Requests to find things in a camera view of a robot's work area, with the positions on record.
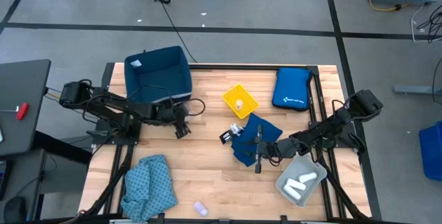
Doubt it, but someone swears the yellow plastic basket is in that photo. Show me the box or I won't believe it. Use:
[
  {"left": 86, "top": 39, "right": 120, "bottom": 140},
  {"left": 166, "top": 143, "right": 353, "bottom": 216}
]
[{"left": 222, "top": 84, "right": 260, "bottom": 120}]

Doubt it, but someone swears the teal patterned cloth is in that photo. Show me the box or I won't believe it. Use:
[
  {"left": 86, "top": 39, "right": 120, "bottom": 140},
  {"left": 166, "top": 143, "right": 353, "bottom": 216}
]
[{"left": 120, "top": 153, "right": 179, "bottom": 223}]

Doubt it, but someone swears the black cable bundle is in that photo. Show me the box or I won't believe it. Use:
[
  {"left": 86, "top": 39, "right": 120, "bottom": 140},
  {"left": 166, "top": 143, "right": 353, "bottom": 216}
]
[{"left": 416, "top": 4, "right": 442, "bottom": 44}]

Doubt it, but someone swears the black and white medical device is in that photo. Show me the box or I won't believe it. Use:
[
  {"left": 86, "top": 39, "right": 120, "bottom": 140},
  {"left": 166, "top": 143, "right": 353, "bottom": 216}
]
[{"left": 220, "top": 122, "right": 242, "bottom": 145}]

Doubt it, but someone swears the gray metal foot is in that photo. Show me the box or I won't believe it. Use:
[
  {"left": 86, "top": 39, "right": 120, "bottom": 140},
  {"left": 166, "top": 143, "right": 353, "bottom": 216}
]
[{"left": 394, "top": 85, "right": 442, "bottom": 96}]

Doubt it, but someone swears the navy fabric storage bin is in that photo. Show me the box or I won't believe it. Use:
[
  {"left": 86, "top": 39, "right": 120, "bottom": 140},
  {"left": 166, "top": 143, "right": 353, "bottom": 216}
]
[{"left": 124, "top": 46, "right": 193, "bottom": 106}]

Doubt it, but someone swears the dark gray side desk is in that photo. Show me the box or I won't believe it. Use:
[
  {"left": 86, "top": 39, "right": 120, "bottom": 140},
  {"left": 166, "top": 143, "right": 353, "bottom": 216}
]
[{"left": 0, "top": 59, "right": 52, "bottom": 158}]

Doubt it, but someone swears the navy blue cloth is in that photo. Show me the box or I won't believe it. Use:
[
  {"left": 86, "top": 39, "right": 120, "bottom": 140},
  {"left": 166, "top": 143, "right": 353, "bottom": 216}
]
[{"left": 230, "top": 113, "right": 283, "bottom": 168}]

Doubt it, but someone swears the gray plastic bin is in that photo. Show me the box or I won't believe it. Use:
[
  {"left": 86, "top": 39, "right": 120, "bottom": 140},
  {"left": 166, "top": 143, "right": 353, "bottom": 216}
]
[{"left": 275, "top": 152, "right": 328, "bottom": 207}]

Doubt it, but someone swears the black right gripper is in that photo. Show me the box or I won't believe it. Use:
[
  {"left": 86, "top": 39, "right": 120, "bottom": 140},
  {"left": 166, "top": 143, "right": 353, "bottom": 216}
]
[{"left": 238, "top": 124, "right": 282, "bottom": 174}]

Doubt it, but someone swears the white gauze roll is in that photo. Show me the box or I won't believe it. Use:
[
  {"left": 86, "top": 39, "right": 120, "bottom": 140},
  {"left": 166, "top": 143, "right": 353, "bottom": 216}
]
[
  {"left": 298, "top": 171, "right": 318, "bottom": 184},
  {"left": 285, "top": 178, "right": 307, "bottom": 192},
  {"left": 282, "top": 185, "right": 301, "bottom": 201}
]

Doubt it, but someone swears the blue plastic crate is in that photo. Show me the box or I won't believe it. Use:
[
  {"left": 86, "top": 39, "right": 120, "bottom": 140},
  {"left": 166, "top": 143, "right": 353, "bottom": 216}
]
[{"left": 419, "top": 120, "right": 442, "bottom": 182}]

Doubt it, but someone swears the black computer mouse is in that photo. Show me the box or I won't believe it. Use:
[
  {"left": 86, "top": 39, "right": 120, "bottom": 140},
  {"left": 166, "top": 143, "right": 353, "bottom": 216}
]
[{"left": 3, "top": 196, "right": 28, "bottom": 223}]

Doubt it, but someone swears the red handled hex key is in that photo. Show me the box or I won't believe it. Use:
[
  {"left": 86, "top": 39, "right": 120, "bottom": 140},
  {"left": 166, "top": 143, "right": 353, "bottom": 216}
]
[{"left": 0, "top": 102, "right": 30, "bottom": 121}]

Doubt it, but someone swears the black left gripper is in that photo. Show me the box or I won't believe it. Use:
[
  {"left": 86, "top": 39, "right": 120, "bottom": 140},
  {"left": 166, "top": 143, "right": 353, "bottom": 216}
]
[{"left": 158, "top": 105, "right": 192, "bottom": 140}]

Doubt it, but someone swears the white cable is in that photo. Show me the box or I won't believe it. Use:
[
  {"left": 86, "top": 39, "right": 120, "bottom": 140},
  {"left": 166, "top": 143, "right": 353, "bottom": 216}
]
[{"left": 410, "top": 4, "right": 442, "bottom": 44}]

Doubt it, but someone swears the blue first aid pouch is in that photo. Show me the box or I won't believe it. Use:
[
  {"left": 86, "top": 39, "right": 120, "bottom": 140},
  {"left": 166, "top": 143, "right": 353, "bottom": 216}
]
[{"left": 271, "top": 67, "right": 314, "bottom": 112}]

